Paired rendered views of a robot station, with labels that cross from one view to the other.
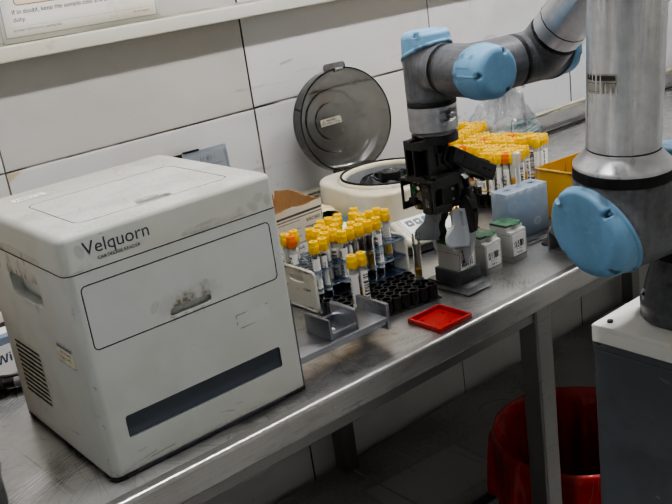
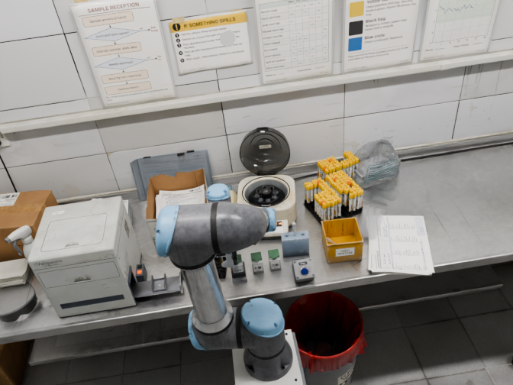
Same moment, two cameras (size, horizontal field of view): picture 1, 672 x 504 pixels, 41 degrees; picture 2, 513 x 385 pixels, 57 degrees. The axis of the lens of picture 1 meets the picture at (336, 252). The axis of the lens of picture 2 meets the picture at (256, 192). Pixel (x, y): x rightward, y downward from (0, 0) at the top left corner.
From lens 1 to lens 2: 1.31 m
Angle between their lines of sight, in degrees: 36
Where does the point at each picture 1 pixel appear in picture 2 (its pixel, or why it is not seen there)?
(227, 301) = (98, 280)
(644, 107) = (201, 312)
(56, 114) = (127, 134)
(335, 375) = (150, 304)
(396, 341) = (184, 296)
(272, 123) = (236, 141)
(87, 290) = (40, 273)
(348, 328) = (160, 289)
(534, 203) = (299, 244)
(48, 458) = not seen: hidden behind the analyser
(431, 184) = not seen: hidden behind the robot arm
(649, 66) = (199, 302)
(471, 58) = not seen: hidden behind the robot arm
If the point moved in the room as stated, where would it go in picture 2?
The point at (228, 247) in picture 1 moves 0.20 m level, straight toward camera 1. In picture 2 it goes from (96, 266) to (55, 315)
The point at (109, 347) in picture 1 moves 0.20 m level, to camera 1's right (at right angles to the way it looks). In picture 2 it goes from (50, 288) to (93, 308)
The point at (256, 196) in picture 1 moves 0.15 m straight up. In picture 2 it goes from (108, 253) to (93, 219)
